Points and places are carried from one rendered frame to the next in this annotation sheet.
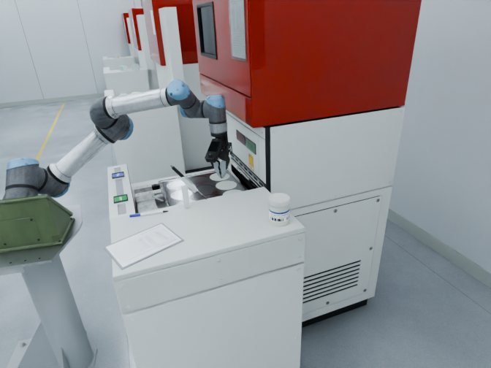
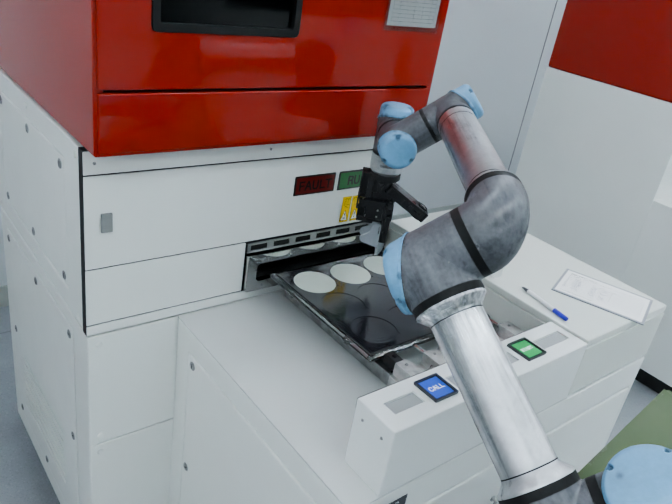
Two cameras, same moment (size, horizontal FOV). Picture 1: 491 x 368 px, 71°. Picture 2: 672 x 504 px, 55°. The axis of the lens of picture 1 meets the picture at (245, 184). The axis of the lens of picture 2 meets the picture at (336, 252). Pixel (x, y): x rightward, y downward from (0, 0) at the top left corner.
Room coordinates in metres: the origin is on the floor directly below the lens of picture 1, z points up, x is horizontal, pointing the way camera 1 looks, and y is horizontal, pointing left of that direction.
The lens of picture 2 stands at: (2.03, 1.36, 1.63)
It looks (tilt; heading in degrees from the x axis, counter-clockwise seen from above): 26 degrees down; 248
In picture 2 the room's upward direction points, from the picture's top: 10 degrees clockwise
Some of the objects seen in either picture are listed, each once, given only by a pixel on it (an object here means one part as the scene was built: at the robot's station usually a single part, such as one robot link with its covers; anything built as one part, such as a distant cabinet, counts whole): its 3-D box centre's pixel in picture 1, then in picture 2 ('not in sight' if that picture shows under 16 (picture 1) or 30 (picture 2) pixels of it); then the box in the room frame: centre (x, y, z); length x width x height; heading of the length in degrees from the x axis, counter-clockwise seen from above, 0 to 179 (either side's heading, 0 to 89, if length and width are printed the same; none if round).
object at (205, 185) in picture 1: (204, 190); (378, 295); (1.42, 0.19, 0.90); 0.34 x 0.34 x 0.01; 20
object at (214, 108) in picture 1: (215, 109); (393, 129); (1.43, 0.11, 1.27); 0.09 x 0.08 x 0.11; 71
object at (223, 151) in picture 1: (221, 144); (377, 195); (1.43, 0.10, 1.11); 0.09 x 0.08 x 0.12; 161
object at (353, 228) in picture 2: (245, 168); (322, 234); (1.51, -0.01, 0.96); 0.44 x 0.01 x 0.02; 20
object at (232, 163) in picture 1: (245, 180); (320, 257); (1.51, 0.00, 0.89); 0.44 x 0.02 x 0.10; 20
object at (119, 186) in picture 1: (122, 201); (476, 397); (1.36, 0.56, 0.89); 0.55 x 0.09 x 0.14; 20
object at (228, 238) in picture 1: (205, 239); (512, 284); (1.03, 0.15, 0.89); 0.62 x 0.35 x 0.14; 110
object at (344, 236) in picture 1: (291, 229); (184, 355); (1.80, -0.27, 0.41); 0.82 x 0.71 x 0.82; 20
